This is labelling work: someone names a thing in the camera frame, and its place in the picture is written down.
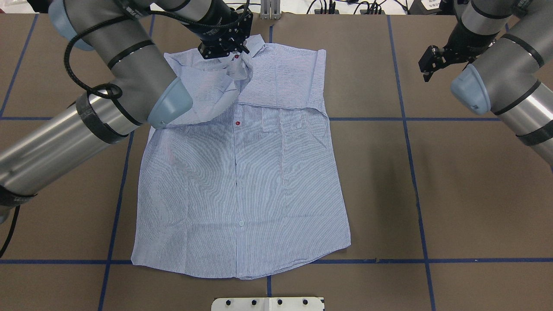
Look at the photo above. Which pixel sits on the white central pedestal column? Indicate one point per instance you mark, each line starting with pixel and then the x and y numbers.
pixel 269 304

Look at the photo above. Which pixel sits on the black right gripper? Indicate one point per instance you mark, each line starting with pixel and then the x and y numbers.
pixel 454 46

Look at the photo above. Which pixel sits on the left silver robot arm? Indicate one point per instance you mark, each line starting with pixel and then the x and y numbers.
pixel 145 90

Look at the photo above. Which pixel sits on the brown paper table cover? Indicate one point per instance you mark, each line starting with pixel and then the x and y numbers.
pixel 448 210

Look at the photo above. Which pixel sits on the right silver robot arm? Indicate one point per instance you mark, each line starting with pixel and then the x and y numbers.
pixel 502 43

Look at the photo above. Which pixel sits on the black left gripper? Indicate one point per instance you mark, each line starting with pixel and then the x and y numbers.
pixel 214 17

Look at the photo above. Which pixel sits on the aluminium frame post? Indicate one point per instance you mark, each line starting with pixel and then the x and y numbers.
pixel 270 9

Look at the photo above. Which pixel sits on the light blue striped shirt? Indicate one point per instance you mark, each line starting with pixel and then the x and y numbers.
pixel 245 184

